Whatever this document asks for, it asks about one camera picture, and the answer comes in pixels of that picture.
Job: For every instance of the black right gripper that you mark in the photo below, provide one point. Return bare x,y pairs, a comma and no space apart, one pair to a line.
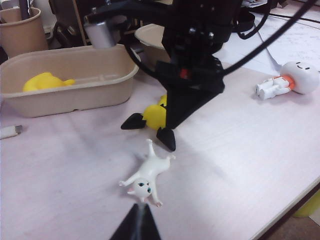
197,50

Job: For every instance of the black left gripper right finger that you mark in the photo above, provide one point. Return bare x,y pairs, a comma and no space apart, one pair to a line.
150,228

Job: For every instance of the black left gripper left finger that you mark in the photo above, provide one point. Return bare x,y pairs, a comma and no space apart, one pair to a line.
126,228

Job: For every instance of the yellow black-eared mouse doll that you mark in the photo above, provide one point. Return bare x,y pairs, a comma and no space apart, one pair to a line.
156,116

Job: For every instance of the white cat doll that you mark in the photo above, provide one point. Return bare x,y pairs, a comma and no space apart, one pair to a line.
152,170

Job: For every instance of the white round-head orange-scarf doll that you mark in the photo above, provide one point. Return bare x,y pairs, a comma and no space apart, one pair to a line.
300,77

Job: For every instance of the yellow duck doll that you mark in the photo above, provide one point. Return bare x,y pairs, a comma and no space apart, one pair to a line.
42,82

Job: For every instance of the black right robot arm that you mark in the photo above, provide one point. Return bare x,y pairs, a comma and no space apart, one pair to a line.
205,10

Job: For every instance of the beige paper box with stain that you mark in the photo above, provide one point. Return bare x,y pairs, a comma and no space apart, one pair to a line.
75,95

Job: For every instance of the loose white paper sheets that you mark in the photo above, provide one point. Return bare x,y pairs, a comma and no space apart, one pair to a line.
287,45

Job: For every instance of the beige paper cup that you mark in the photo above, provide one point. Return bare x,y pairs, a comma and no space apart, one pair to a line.
22,37

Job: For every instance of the black pen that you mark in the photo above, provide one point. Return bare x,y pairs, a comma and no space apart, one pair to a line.
26,8

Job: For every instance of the right wrist camera silver lens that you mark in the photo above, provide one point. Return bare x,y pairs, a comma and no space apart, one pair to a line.
100,35

